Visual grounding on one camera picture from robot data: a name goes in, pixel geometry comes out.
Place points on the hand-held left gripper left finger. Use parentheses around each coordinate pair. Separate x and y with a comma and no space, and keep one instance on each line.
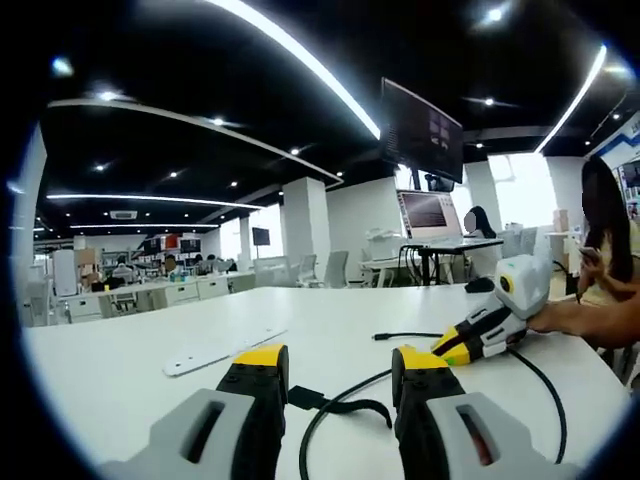
(200,430)

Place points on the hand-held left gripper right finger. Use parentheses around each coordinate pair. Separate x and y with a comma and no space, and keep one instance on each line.
(450,425)

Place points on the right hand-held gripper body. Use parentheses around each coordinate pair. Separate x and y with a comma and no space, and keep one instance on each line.
(530,285)

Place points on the black-legged standing desk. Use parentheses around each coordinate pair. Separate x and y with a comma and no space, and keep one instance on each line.
(450,243)

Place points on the white office desk row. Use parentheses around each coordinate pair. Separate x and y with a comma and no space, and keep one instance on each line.
(175,292)

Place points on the person's right hand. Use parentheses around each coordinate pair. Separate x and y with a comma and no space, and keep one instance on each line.
(550,320)

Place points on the black computer mouse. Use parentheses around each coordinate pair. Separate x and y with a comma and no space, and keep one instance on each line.
(479,286)

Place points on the white power strip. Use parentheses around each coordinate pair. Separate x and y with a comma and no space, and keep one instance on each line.
(220,354)

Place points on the white printer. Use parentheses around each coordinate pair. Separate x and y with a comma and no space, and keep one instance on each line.
(382,242)

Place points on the open laptop on stand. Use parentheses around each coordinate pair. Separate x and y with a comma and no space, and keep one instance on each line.
(430,215)

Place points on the hanging black monitor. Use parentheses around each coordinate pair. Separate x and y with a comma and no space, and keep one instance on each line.
(420,135)

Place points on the long ceiling light strip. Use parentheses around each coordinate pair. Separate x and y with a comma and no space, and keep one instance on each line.
(300,55)
(572,95)

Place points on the black monitor on stand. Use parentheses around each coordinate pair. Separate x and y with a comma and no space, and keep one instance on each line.
(261,236)

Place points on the wall poster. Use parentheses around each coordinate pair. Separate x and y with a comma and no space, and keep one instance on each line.
(627,150)

